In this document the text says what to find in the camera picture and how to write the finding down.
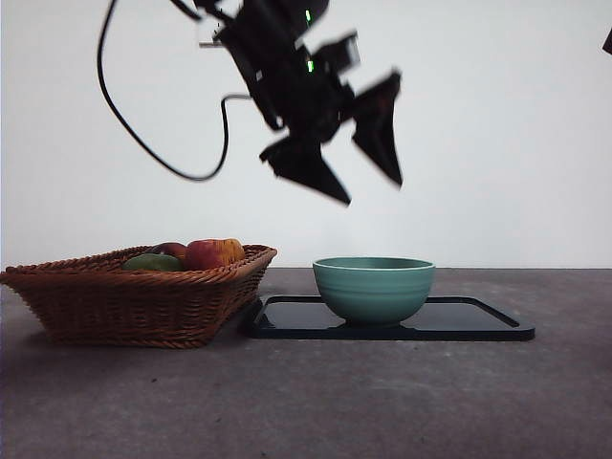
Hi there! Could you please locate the teal ribbed bowl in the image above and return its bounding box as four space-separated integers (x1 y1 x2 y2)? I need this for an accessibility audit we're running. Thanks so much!
312 256 437 330

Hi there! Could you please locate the red and yellow apple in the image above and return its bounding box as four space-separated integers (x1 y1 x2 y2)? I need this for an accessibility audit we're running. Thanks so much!
184 238 246 271

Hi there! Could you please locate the dark rectangular tray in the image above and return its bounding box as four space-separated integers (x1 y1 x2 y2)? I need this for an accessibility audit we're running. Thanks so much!
242 295 536 342

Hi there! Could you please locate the dark red fruit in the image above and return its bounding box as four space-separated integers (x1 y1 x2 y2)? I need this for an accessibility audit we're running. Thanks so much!
147 242 187 260

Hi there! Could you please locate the green avocado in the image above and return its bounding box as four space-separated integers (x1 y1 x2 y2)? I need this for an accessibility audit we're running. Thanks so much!
120 253 186 273

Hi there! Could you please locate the brown wicker basket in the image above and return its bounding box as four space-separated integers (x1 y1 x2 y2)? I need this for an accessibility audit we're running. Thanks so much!
0 244 278 350

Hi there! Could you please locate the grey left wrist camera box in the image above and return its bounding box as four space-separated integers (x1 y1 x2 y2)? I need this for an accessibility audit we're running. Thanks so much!
314 31 361 72

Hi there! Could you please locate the black cable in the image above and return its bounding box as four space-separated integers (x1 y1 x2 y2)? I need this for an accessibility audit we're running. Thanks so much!
97 0 252 183

